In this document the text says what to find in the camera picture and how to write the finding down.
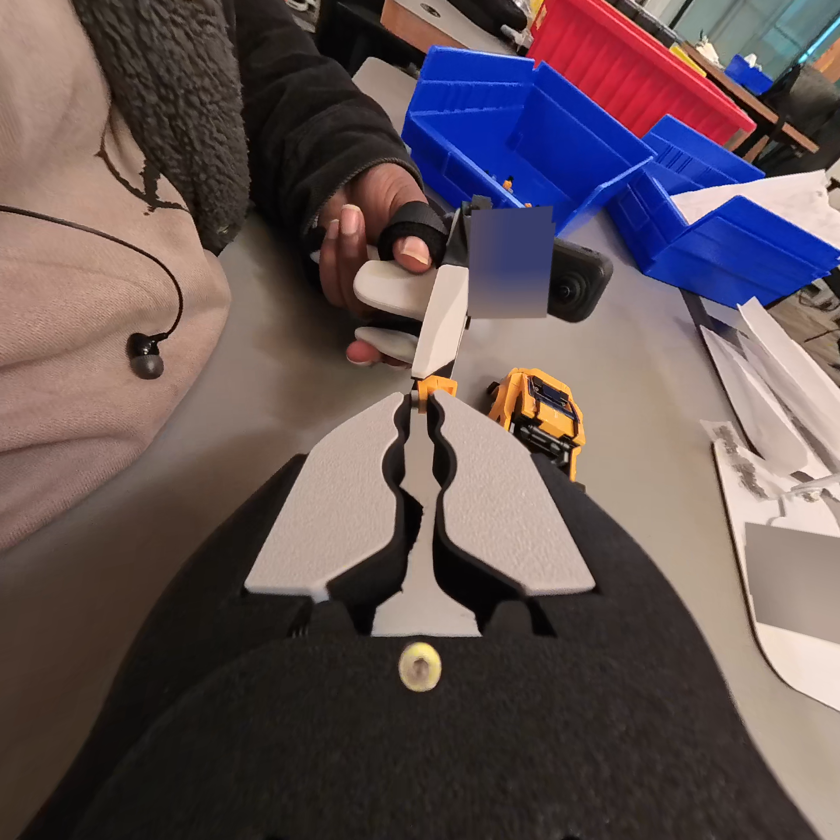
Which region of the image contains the white paper bag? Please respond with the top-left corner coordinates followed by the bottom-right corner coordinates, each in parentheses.
top-left (738, 297), bottom-right (840, 473)
top-left (699, 325), bottom-right (809, 475)

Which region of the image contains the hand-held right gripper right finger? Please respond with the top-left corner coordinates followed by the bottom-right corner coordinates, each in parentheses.
top-left (425, 390), bottom-right (598, 598)

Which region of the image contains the person's left hand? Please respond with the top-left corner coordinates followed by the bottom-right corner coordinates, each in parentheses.
top-left (318, 159), bottom-right (435, 368)

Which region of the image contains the silver metal rod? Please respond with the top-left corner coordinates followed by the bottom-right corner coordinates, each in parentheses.
top-left (781, 472), bottom-right (840, 519)

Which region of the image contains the white paper sheet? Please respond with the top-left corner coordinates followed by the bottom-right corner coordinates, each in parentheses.
top-left (669, 169), bottom-right (840, 232)

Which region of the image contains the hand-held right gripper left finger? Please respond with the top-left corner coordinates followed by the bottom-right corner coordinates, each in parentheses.
top-left (243, 391), bottom-right (412, 598)

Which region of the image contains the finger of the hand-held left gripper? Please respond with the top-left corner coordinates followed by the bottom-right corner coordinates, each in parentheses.
top-left (411, 264), bottom-right (472, 383)

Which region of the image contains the wooden desk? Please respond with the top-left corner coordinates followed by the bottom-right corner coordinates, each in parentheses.
top-left (682, 41), bottom-right (821, 155)

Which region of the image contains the person's left forearm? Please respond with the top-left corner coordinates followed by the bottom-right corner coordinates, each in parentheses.
top-left (233, 0), bottom-right (426, 253)

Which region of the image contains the red plastic bin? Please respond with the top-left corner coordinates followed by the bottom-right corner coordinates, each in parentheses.
top-left (527, 0), bottom-right (759, 148)

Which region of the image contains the small blue bin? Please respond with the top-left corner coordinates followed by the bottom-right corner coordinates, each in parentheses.
top-left (724, 54), bottom-right (775, 97)

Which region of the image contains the black office chair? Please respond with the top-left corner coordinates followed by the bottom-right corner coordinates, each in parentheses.
top-left (764, 66), bottom-right (840, 175)

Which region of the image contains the dark fleece jacket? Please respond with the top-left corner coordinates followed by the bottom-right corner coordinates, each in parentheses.
top-left (69, 0), bottom-right (253, 256)

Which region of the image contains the beige hoodie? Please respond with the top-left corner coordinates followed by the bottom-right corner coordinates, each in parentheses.
top-left (0, 0), bottom-right (232, 552)

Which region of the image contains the clear bag of dark pieces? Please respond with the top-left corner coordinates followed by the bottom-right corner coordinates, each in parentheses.
top-left (699, 419), bottom-right (788, 501)

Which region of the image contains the yellow lego car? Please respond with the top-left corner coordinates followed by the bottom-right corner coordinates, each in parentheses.
top-left (487, 367), bottom-right (587, 485)

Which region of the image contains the black earphone with cable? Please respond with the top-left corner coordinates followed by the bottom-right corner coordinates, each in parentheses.
top-left (0, 205), bottom-right (186, 382)

